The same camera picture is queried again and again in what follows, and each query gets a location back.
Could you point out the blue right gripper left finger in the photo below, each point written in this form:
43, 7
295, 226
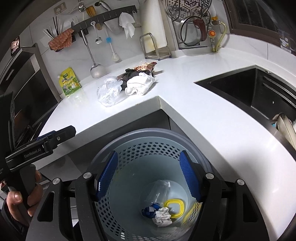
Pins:
104, 178

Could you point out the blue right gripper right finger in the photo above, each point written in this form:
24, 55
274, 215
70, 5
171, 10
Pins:
191, 179

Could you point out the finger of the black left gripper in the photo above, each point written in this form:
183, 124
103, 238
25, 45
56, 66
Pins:
62, 133

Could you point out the clear plastic cup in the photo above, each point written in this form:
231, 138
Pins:
160, 191

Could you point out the yellow plastic lid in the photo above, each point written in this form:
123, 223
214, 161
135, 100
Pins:
176, 207

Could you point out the blue plastic bag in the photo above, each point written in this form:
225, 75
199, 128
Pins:
150, 211

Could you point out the grid paper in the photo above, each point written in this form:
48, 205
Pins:
162, 217

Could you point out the clear plastic bag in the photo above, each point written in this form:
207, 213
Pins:
111, 92

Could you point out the white tissue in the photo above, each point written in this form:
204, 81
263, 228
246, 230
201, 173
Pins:
140, 84

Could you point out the grey perforated trash bin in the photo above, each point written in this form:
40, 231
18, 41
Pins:
147, 167

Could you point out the left hand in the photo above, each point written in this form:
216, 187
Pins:
11, 213

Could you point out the yellow seasoning pouch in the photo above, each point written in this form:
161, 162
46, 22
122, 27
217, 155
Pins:
68, 82

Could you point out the black oven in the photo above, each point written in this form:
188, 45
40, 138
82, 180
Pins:
35, 95

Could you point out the steel spatula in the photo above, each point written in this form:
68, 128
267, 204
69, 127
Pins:
97, 70

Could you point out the dark grey rag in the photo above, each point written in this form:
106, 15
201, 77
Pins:
129, 74

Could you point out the blue white bottle brush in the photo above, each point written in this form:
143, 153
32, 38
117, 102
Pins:
114, 57

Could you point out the orange hanging dishcloth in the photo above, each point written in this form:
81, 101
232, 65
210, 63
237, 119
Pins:
63, 40

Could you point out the steel spoon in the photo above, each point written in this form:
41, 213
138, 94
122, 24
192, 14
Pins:
98, 39

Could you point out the dishes in sink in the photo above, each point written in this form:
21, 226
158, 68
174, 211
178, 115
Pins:
284, 125

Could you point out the black sink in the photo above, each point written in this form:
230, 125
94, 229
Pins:
259, 93

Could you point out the chopsticks in holder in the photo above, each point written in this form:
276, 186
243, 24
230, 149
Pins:
57, 27

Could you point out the red orange snack wrapper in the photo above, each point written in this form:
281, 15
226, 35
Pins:
146, 66

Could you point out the steel cutting board rack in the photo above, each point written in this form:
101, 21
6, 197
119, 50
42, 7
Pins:
151, 50

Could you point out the white hanging cloth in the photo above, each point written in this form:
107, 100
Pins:
126, 22

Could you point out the white cutting board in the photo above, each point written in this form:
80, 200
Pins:
152, 22

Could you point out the glass pot lid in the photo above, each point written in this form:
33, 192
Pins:
193, 30

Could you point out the glass mug on sill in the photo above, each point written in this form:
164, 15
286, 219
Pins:
284, 40

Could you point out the perforated steel steamer plate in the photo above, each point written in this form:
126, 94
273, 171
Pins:
177, 10

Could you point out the dark framed window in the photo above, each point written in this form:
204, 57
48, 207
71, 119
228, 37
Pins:
261, 20

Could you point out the black wall utensil rail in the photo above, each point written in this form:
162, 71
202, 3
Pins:
101, 18

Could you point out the wall power socket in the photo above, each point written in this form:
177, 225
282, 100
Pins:
60, 8

